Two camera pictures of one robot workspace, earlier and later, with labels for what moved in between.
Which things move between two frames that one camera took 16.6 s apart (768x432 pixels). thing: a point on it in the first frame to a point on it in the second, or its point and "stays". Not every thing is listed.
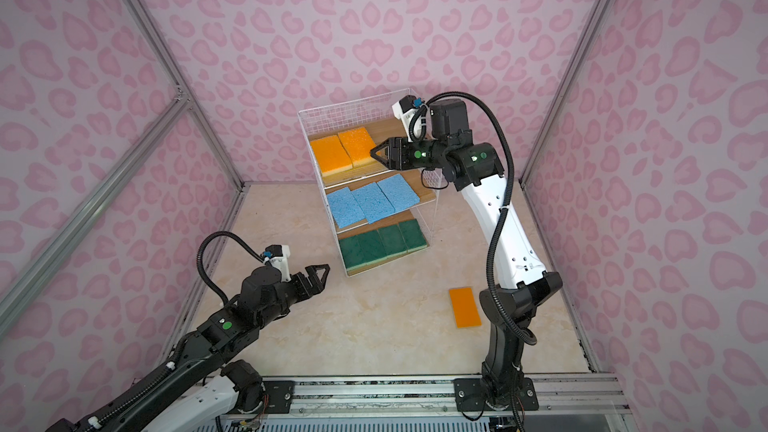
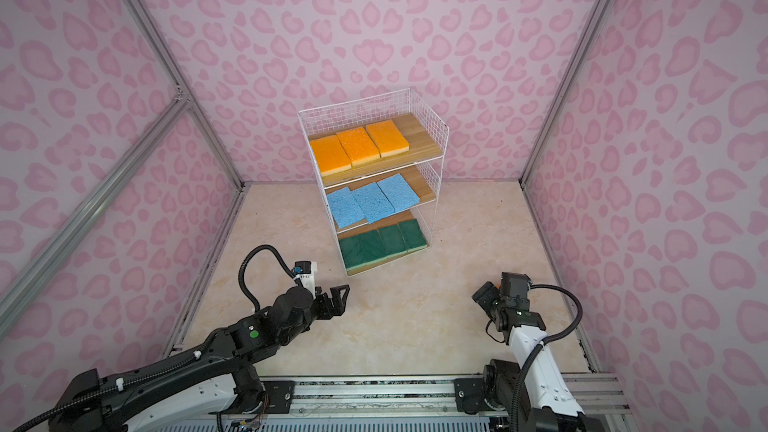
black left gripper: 318,284 to 329,311
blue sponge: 399,192 stays
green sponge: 393,241 stays
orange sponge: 358,144 stays
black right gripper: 395,145 to 485,294
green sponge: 389,238 to 371,247
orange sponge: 330,155 stays
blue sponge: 372,202 stays
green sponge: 413,235 stays
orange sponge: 465,308 to 387,138
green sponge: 362,251 stays
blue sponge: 345,207 stays
